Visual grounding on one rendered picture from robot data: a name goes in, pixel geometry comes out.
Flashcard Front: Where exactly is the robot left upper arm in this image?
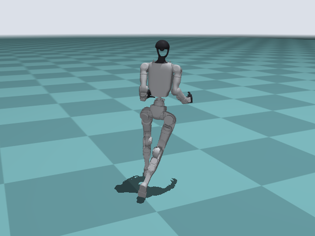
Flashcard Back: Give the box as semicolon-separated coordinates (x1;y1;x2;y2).
140;62;150;93

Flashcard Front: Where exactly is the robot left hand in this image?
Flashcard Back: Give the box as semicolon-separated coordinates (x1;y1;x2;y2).
147;89;155;98

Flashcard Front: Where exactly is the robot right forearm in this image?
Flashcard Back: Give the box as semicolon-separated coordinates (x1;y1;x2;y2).
176;88;191;104

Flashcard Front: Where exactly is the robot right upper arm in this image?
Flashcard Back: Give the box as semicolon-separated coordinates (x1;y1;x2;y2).
171;64;182;95

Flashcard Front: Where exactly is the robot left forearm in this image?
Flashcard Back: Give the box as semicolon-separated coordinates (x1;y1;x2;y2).
139;87;148;101

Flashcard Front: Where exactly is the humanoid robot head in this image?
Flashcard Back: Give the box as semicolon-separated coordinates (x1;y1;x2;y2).
155;40;170;63

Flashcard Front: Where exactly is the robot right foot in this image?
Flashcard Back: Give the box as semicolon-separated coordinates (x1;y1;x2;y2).
138;182;148;198

